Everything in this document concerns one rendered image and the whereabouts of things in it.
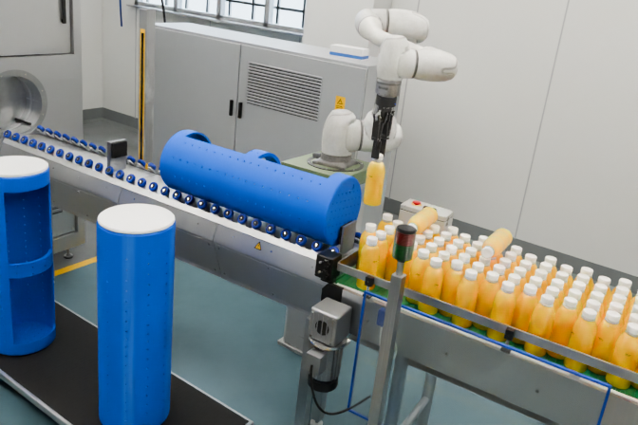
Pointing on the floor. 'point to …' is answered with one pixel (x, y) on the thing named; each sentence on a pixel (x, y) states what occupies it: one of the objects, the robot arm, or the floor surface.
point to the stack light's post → (386, 348)
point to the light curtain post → (146, 83)
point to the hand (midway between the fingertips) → (379, 148)
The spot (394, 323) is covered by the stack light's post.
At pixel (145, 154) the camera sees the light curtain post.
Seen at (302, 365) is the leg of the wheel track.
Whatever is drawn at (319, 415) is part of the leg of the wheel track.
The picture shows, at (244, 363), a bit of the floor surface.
